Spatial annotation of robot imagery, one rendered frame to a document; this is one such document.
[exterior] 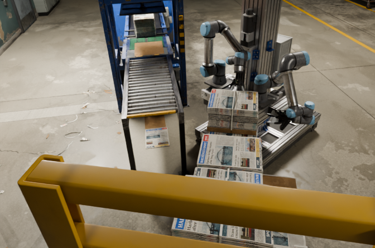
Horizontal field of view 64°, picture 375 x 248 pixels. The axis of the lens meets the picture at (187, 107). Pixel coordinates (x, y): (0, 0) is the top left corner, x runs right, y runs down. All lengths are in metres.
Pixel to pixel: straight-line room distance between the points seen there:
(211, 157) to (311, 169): 1.81
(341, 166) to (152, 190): 3.12
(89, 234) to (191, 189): 0.32
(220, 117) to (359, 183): 1.72
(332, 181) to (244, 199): 2.85
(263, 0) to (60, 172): 2.32
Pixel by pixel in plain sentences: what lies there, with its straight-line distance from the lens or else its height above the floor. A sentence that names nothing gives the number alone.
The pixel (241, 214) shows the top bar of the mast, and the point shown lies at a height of 1.83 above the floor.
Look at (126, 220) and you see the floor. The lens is 2.91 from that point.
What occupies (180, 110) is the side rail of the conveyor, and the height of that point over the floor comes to 0.80.
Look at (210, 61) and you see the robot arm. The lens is 2.88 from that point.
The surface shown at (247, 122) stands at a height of 0.95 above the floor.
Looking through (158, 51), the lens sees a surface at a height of 0.80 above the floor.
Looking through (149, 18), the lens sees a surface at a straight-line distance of 4.46.
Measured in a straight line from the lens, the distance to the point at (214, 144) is 1.89.
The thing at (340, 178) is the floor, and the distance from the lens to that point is 3.45.
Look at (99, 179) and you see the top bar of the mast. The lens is 0.62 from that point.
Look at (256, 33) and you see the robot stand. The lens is 2.82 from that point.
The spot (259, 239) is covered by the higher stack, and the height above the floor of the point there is 1.29.
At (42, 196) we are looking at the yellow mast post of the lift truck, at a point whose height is 1.82.
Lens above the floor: 2.27
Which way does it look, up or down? 33 degrees down
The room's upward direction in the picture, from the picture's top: 2 degrees counter-clockwise
